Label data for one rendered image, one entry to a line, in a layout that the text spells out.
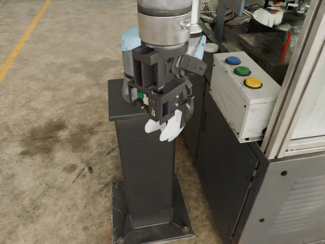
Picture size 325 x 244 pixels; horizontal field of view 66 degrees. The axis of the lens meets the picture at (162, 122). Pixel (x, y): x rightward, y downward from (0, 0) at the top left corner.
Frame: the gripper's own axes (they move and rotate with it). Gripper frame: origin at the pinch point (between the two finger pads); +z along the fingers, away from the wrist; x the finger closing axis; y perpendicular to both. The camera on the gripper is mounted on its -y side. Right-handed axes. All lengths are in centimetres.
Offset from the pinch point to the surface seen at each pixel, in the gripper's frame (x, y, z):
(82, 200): -65, -4, 91
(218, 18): -39, -86, 5
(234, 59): -6.9, -40.0, 0.3
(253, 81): 3.5, -31.2, 0.3
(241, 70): -1.8, -34.7, 0.3
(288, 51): 1, -72, 6
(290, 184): 22, -34, 32
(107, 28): -276, -199, 91
